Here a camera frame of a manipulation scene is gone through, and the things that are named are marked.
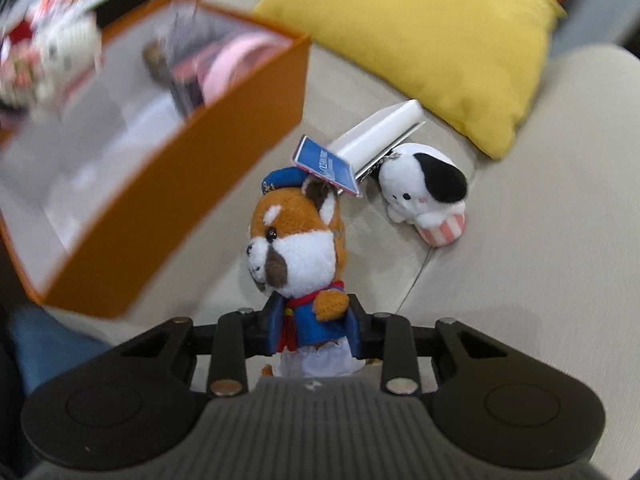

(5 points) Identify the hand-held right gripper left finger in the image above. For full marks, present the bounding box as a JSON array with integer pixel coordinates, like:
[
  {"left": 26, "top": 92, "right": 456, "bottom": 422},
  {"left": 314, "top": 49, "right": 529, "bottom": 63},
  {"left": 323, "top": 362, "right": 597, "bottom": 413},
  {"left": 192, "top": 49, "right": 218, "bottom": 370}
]
[{"left": 117, "top": 292, "right": 287, "bottom": 399}]

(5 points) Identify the person's jeans leg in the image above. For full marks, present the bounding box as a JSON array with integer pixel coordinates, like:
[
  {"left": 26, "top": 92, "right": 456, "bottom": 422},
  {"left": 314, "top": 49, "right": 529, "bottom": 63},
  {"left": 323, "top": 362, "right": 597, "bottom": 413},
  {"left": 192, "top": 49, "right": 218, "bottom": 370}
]
[{"left": 7, "top": 305, "right": 114, "bottom": 402}]

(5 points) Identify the black and white plush toy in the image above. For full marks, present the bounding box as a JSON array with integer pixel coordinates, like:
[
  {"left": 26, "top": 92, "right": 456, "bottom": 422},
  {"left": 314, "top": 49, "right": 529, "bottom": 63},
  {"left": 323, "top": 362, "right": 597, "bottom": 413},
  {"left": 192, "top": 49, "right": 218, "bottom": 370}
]
[{"left": 377, "top": 142, "right": 470, "bottom": 247}]

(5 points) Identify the orange cardboard box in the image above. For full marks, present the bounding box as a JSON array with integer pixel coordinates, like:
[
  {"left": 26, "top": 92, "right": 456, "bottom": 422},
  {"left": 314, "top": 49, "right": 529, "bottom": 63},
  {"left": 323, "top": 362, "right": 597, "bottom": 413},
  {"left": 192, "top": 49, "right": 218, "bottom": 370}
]
[{"left": 0, "top": 0, "right": 312, "bottom": 320}]

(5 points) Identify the yellow pillow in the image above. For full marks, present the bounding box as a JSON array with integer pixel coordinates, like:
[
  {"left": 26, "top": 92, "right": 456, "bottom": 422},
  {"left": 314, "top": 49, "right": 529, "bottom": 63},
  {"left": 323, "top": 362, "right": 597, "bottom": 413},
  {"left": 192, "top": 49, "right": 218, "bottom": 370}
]
[{"left": 252, "top": 0, "right": 562, "bottom": 161}]

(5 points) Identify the white and red plush toy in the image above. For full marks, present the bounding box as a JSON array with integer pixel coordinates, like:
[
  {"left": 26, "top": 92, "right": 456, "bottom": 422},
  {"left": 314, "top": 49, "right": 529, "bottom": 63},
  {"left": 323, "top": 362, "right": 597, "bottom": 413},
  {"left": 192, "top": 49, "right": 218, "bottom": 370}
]
[{"left": 0, "top": 0, "right": 104, "bottom": 122}]

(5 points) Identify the beige sofa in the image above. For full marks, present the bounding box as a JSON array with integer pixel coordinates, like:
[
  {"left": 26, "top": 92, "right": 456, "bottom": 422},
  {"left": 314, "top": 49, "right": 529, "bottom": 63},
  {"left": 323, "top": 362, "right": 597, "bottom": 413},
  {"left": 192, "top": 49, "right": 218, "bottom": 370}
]
[{"left": 40, "top": 0, "right": 640, "bottom": 480}]

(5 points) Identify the small white box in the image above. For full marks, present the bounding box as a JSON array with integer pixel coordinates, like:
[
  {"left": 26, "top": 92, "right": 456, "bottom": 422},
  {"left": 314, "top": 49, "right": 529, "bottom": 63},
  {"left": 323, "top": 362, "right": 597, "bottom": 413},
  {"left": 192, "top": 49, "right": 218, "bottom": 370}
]
[{"left": 327, "top": 100, "right": 427, "bottom": 182}]

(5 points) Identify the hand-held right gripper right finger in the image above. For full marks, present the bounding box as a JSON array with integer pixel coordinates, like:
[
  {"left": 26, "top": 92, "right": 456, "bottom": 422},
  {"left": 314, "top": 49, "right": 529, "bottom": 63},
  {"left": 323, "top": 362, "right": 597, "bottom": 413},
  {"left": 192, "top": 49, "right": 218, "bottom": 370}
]
[{"left": 346, "top": 292, "right": 507, "bottom": 397}]

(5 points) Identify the pink plush pouch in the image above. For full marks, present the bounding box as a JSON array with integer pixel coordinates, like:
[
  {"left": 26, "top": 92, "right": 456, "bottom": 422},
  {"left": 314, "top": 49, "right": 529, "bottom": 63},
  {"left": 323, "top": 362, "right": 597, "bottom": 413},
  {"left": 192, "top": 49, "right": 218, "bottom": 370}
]
[{"left": 199, "top": 30, "right": 294, "bottom": 104}]

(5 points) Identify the fox plush toy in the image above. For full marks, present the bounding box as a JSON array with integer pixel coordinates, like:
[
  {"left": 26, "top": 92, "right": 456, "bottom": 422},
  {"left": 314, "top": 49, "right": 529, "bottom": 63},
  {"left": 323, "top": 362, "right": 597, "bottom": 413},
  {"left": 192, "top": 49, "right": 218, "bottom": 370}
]
[{"left": 245, "top": 135, "right": 366, "bottom": 379}]

